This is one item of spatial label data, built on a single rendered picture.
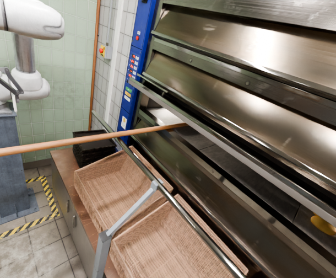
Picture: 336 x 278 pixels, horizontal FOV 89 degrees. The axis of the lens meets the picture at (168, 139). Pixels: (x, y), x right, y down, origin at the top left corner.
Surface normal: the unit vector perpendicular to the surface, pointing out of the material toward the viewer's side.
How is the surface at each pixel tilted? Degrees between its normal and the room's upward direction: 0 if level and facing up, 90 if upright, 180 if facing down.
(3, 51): 90
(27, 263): 0
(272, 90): 90
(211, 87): 70
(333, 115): 90
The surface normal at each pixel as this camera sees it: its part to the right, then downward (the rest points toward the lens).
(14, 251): 0.29, -0.83
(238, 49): -0.57, -0.14
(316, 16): -0.71, 0.15
